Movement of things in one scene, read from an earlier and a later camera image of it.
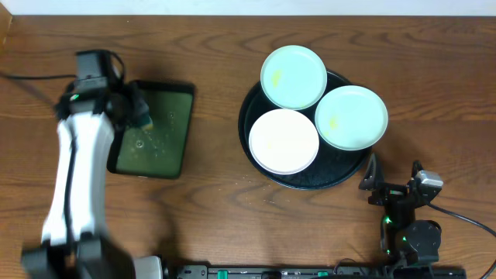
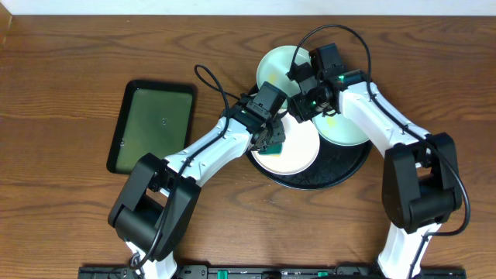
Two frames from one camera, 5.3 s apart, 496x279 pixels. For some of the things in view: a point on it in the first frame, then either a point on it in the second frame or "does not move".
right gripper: (393, 192) to (302, 109)
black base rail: (291, 272) does not move
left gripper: (136, 107) to (272, 133)
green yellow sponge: (148, 127) to (272, 149)
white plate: (284, 142) does not move
